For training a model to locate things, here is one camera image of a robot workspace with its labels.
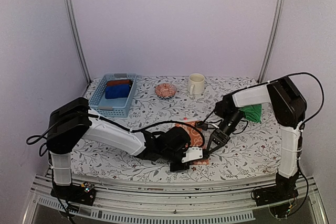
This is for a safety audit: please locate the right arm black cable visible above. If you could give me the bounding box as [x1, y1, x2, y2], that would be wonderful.
[196, 71, 325, 204]

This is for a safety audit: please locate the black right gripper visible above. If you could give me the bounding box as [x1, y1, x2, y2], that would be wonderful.
[207, 110, 244, 155]

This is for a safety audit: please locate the aluminium left corner post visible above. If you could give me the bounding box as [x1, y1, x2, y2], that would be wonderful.
[64, 0, 92, 84]

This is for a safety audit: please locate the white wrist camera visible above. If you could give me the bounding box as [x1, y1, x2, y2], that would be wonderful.
[181, 147, 203, 163]
[195, 121, 219, 131]

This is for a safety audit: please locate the aluminium front rail frame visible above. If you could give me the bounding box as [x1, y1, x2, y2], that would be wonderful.
[23, 174, 329, 224]

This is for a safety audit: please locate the cream ceramic mug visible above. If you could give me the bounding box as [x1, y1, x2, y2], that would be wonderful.
[187, 73, 205, 95]

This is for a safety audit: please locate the green microfibre towel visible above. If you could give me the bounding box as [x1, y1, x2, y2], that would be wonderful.
[239, 104, 262, 123]

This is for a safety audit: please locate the blue rolled towel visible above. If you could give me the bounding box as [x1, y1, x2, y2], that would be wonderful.
[104, 84, 131, 99]

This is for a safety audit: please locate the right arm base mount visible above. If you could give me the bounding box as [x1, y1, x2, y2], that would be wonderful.
[251, 171, 300, 206]

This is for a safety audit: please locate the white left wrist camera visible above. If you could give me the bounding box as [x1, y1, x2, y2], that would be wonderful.
[181, 147, 203, 163]

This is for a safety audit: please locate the red patterned small bowl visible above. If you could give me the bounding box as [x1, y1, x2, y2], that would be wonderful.
[154, 83, 177, 100]

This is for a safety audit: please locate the light blue plastic basket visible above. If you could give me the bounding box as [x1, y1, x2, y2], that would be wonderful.
[89, 73, 137, 118]

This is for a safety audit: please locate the red rolled towel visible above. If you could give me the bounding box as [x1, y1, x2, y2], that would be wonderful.
[106, 79, 132, 87]

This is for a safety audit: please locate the orange rabbit print towel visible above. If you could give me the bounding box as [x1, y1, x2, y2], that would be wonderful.
[175, 123, 209, 165]

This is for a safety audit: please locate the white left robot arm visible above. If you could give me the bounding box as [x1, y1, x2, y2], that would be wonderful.
[47, 97, 191, 200]

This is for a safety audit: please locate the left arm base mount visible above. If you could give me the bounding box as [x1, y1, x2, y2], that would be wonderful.
[50, 182, 96, 206]

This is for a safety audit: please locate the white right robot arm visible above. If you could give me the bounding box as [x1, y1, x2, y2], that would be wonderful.
[206, 76, 307, 179]

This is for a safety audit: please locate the aluminium corner post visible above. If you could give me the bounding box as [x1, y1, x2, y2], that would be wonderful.
[64, 0, 92, 84]
[257, 0, 285, 83]

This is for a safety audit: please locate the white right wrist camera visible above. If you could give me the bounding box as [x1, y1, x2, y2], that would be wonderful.
[195, 121, 219, 131]

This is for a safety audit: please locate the aluminium right corner post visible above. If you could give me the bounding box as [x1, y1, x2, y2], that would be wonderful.
[257, 0, 285, 83]

